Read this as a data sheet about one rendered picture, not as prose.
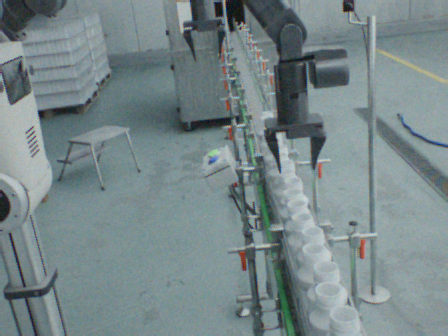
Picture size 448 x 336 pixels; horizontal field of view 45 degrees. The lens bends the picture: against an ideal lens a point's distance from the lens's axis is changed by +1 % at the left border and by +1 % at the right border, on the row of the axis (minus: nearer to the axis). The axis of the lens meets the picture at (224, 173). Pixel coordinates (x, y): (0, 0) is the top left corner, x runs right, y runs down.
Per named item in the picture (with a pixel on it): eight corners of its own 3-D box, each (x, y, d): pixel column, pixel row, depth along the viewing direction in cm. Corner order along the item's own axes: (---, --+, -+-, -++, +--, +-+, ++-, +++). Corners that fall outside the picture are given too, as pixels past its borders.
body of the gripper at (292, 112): (325, 131, 94) (323, 90, 92) (267, 137, 95) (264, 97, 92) (318, 121, 100) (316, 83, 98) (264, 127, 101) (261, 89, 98)
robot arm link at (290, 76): (271, 56, 96) (274, 61, 90) (309, 51, 95) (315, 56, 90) (274, 94, 98) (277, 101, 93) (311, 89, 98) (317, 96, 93)
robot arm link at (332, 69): (273, 20, 95) (279, 25, 87) (338, 13, 95) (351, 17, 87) (278, 87, 99) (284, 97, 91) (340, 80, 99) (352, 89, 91)
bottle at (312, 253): (299, 323, 95) (293, 240, 89) (333, 321, 94) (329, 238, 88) (302, 345, 89) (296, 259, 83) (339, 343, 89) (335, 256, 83)
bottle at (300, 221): (285, 292, 104) (279, 216, 98) (310, 282, 106) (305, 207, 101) (304, 307, 99) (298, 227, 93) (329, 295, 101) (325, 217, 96)
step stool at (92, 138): (96, 163, 515) (87, 122, 501) (142, 171, 480) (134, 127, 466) (57, 181, 481) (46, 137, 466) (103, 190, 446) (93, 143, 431)
